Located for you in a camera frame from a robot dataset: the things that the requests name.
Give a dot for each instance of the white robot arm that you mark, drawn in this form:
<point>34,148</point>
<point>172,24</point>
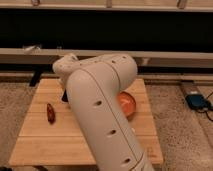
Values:
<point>92,86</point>

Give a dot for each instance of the light wooden rail beam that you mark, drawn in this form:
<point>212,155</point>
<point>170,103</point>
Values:
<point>33,55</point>

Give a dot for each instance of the blue power adapter box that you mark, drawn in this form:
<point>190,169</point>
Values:
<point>196,101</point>

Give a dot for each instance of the small red brown object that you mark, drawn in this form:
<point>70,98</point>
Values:
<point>50,113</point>

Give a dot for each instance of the orange round plate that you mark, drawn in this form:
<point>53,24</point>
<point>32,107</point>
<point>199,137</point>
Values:
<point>127,103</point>

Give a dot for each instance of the black table leg bracket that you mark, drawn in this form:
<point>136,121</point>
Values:
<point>36,76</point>

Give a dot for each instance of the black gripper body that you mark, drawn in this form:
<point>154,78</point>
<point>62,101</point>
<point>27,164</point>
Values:
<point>64,97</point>

